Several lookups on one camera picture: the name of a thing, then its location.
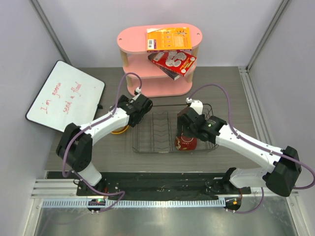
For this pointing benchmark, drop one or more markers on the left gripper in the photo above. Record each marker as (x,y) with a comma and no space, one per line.
(124,99)

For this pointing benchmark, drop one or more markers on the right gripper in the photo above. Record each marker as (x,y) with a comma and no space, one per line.
(180,127)

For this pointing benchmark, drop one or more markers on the red patterned bowl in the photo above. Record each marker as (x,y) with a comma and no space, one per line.
(183,143)

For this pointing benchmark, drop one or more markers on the black wire dish rack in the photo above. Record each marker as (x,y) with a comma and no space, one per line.
(156,133)

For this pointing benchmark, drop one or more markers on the yellow bowl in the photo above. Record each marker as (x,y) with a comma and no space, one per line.
(120,130)

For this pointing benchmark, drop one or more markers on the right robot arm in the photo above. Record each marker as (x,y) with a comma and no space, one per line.
(276,173)

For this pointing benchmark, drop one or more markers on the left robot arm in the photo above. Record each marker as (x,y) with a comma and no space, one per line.
(77,142)

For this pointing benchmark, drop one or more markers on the pink three-tier shelf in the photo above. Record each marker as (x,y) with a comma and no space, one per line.
(155,83)

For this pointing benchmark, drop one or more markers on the red book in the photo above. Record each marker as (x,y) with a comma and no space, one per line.
(173,64)

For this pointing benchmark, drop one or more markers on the white dry-erase board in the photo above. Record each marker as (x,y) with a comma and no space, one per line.
(68,95)

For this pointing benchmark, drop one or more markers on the orange book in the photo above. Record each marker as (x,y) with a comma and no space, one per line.
(168,39)

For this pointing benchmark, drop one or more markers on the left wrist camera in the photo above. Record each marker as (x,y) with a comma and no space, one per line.
(137,91)

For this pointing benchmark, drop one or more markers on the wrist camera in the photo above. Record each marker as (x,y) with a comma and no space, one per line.
(137,91)
(197,105)

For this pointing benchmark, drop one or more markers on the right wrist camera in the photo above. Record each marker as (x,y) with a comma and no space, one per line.
(197,105)

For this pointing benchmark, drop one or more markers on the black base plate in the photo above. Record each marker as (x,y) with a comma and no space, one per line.
(148,186)

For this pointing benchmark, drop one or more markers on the white slotted cable duct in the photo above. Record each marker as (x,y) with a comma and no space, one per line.
(96,203)

